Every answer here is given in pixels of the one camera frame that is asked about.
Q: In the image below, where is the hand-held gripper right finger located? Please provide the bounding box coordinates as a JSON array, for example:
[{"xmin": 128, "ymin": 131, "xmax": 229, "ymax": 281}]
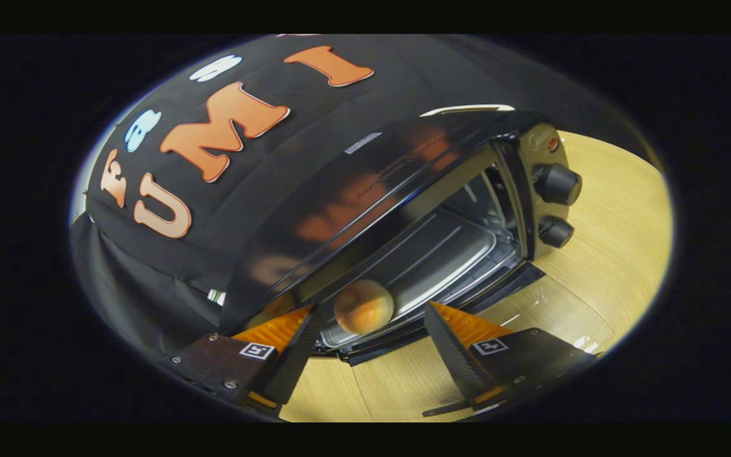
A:
[{"xmin": 425, "ymin": 301, "xmax": 598, "ymax": 413}]

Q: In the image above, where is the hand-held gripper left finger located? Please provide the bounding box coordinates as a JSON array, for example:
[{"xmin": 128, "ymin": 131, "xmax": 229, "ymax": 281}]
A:
[{"xmin": 171, "ymin": 305, "xmax": 325, "ymax": 416}]

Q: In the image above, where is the round orange-brown bun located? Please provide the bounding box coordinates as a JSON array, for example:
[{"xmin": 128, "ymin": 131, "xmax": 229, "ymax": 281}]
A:
[{"xmin": 334, "ymin": 279, "xmax": 395, "ymax": 336}]

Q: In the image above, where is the black toaster oven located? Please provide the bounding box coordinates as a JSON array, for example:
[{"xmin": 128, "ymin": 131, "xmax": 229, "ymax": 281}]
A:
[{"xmin": 218, "ymin": 109, "xmax": 617, "ymax": 421}]

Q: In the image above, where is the white pop-up toaster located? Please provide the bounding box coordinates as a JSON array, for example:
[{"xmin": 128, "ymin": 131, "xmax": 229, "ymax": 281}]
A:
[{"xmin": 419, "ymin": 103, "xmax": 516, "ymax": 118}]

